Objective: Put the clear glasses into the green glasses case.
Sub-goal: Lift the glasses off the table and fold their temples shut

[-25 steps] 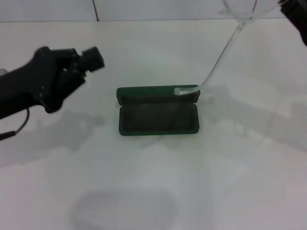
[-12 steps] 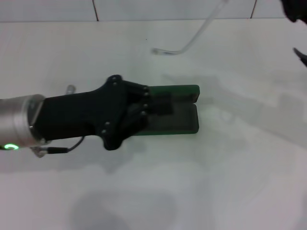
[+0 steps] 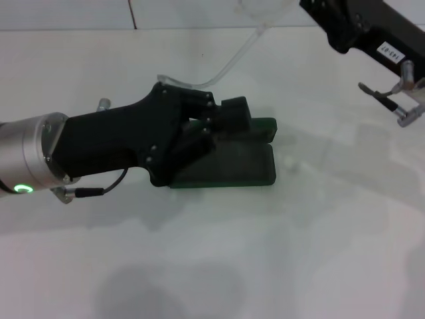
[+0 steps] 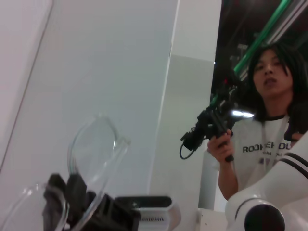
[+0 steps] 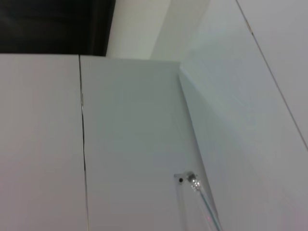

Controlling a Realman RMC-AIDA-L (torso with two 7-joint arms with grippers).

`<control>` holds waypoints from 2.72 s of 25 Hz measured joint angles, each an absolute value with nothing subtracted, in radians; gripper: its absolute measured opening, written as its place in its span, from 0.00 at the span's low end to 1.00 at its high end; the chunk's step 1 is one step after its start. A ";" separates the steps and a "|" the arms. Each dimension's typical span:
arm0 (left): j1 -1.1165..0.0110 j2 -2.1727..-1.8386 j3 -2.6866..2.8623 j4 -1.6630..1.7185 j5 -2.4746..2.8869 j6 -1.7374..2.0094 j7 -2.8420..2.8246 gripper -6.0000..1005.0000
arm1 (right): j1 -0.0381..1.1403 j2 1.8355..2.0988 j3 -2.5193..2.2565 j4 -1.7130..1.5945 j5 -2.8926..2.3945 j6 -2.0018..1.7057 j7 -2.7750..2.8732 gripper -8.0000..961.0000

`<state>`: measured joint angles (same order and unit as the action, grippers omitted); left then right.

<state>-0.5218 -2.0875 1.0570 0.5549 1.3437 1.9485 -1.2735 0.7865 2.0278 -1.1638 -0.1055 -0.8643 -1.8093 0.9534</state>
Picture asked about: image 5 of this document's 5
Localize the clear plastic glasses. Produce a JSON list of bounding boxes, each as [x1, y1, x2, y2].
[[173, 170, 223, 231]]

